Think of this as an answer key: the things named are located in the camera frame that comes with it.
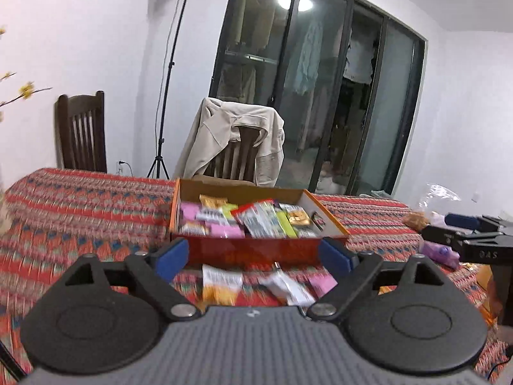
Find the black tripod light stand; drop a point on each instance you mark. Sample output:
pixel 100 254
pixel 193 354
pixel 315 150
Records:
pixel 168 76

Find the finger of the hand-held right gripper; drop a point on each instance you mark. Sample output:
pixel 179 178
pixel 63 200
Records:
pixel 465 221
pixel 441 234

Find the black framed glass sliding door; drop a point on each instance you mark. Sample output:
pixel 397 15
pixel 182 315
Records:
pixel 320 88

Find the white orange snack packet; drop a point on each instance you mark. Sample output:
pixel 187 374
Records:
pixel 220 284

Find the white wall socket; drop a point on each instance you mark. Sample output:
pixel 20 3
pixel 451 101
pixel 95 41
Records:
pixel 120 167

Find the yellow flower branch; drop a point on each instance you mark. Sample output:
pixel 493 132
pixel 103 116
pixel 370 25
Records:
pixel 24 90

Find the orange cardboard box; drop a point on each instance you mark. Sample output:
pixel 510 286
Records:
pixel 256 250

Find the wooden chair with jacket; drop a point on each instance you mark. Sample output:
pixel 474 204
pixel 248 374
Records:
pixel 236 156

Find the purple snack packet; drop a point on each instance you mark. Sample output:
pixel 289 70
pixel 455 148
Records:
pixel 439 253

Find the white crumpled snack packet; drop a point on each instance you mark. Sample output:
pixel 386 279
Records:
pixel 290 288

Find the clear plastic bag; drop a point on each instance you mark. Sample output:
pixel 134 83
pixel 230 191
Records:
pixel 439 196

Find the dark wooden chair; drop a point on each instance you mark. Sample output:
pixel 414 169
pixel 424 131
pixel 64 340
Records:
pixel 82 132

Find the brown snack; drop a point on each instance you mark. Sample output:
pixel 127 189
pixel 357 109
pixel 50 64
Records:
pixel 416 220

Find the pile of mixed snack packets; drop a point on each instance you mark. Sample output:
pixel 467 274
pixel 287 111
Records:
pixel 248 218

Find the small pink snack packet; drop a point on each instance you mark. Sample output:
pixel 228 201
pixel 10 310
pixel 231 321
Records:
pixel 322 284

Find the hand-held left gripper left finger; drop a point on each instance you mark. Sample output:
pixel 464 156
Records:
pixel 173 256

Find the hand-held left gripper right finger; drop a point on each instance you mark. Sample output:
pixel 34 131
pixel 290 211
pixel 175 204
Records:
pixel 334 257

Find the beige jacket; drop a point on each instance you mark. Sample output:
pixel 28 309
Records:
pixel 208 140

